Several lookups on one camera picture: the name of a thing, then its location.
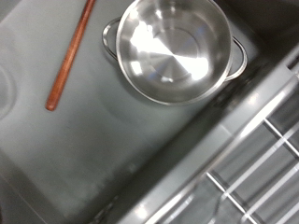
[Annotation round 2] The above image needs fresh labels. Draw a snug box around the metal cup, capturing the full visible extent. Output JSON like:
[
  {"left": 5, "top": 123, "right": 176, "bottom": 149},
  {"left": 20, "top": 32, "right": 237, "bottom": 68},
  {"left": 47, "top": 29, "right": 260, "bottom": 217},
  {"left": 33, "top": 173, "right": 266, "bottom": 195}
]
[{"left": 101, "top": 0, "right": 249, "bottom": 106}]

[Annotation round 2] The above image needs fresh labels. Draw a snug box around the dish drying rack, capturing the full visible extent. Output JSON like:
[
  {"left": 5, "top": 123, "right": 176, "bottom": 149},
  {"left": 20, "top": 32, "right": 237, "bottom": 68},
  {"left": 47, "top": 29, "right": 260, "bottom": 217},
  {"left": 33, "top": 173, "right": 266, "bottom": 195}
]
[{"left": 162, "top": 62, "right": 299, "bottom": 224}]

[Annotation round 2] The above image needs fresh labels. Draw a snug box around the grey plastic crate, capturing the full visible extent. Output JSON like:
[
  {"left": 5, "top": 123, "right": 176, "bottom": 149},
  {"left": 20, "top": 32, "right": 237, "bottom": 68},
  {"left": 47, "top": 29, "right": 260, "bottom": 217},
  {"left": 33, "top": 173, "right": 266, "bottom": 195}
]
[{"left": 0, "top": 0, "right": 299, "bottom": 224}]

